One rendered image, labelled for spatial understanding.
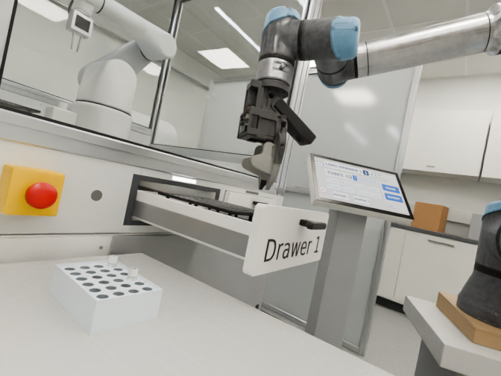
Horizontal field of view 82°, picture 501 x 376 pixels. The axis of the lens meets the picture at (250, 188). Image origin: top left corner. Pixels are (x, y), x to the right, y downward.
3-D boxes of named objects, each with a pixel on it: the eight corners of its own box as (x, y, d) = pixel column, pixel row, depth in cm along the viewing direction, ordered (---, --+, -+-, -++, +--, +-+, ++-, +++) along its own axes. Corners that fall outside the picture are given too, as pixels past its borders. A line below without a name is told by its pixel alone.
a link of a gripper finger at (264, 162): (244, 186, 56) (249, 141, 58) (272, 191, 58) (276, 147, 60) (250, 183, 53) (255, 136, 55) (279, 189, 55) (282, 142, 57)
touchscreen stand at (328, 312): (386, 437, 126) (432, 209, 127) (288, 430, 119) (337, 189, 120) (335, 365, 176) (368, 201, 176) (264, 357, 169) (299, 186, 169)
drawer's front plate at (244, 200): (271, 227, 111) (276, 199, 111) (222, 227, 87) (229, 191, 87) (266, 226, 112) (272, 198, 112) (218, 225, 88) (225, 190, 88)
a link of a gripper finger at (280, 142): (266, 166, 59) (270, 126, 60) (273, 168, 59) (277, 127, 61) (276, 161, 54) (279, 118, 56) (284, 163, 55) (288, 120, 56)
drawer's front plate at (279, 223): (320, 259, 67) (329, 213, 67) (250, 277, 43) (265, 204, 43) (313, 257, 68) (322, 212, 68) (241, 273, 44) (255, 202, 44)
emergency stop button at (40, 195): (57, 210, 44) (62, 185, 44) (25, 209, 41) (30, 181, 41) (48, 207, 46) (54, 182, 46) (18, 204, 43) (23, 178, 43)
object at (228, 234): (311, 251, 66) (316, 226, 66) (249, 262, 45) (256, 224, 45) (191, 215, 89) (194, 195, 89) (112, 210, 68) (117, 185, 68)
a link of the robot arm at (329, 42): (360, 37, 62) (309, 39, 66) (361, 4, 51) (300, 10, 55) (355, 74, 62) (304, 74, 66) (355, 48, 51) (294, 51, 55)
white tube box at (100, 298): (156, 318, 37) (162, 289, 37) (89, 336, 31) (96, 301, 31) (111, 283, 45) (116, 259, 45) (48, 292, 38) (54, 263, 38)
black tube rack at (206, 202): (273, 242, 68) (279, 215, 68) (227, 245, 53) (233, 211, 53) (205, 221, 80) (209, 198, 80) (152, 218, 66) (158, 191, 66)
